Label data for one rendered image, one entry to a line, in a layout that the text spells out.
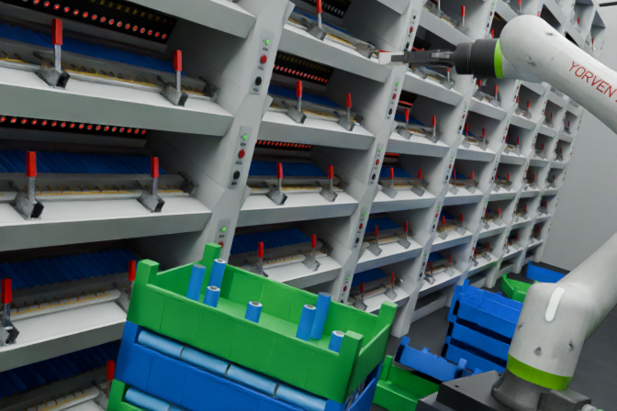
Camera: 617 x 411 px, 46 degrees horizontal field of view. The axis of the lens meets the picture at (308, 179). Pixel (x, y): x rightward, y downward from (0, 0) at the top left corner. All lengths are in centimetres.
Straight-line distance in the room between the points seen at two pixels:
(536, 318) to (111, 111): 88
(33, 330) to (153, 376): 29
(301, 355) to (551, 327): 72
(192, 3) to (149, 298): 52
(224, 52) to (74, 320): 56
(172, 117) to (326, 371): 56
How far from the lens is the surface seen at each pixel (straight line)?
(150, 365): 96
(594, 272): 165
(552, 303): 148
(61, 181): 119
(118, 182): 128
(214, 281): 107
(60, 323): 124
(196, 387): 94
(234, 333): 90
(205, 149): 142
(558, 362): 151
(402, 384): 233
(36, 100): 104
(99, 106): 112
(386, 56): 183
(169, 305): 93
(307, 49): 158
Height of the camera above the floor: 82
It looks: 7 degrees down
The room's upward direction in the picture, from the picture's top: 14 degrees clockwise
